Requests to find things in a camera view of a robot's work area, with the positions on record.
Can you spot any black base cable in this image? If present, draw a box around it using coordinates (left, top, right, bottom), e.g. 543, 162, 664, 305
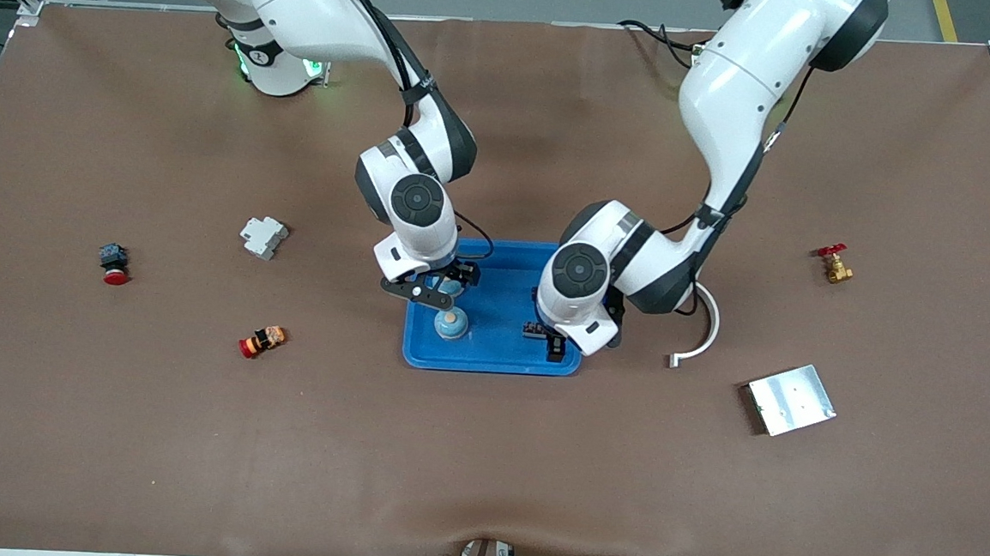
615, 17, 703, 72

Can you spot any white curved plastic bracket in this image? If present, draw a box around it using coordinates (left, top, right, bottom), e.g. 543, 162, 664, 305
668, 281, 723, 372

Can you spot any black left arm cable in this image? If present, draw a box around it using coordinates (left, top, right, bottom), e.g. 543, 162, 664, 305
656, 57, 814, 325

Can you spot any brass valve red handle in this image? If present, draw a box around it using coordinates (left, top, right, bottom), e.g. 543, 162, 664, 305
814, 242, 856, 286

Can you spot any silver metal plate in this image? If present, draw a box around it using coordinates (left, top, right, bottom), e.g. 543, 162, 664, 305
744, 360, 840, 442

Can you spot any white circuit breaker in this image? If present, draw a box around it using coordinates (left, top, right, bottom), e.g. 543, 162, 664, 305
238, 215, 291, 263

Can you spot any red yellow emergency stop button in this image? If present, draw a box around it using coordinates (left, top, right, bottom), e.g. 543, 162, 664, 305
238, 323, 288, 362

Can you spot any brown table mat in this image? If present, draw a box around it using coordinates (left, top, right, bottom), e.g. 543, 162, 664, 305
0, 0, 990, 556

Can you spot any red push button black base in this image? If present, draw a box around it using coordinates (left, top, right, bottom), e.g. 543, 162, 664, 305
97, 242, 133, 287

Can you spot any blue plastic tray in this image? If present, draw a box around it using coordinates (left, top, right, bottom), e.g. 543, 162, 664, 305
401, 234, 590, 379

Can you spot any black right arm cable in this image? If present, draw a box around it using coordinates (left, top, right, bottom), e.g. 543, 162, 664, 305
316, 0, 510, 263

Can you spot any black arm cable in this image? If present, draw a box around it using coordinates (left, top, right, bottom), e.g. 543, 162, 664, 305
316, 0, 510, 263
656, 57, 814, 325

